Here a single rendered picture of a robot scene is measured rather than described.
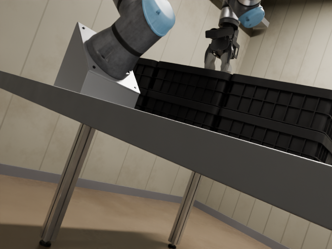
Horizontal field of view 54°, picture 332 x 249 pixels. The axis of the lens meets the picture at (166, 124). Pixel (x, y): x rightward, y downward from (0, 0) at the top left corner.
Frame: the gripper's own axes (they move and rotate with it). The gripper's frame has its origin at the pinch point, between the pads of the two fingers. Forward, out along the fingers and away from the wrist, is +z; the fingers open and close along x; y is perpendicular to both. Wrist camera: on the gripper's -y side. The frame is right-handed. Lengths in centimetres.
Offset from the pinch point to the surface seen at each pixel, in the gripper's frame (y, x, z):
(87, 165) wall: 105, 175, 54
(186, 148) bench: -67, -41, 30
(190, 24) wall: 168, 147, -112
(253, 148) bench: -68, -48, 29
